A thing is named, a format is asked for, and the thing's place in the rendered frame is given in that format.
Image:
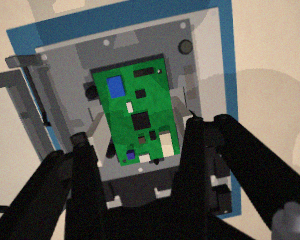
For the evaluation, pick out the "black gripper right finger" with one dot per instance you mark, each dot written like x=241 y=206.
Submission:
x=271 y=185

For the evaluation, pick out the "green circuit board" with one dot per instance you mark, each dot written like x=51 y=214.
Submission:
x=137 y=105

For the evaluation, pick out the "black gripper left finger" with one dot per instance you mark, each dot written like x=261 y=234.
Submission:
x=35 y=211

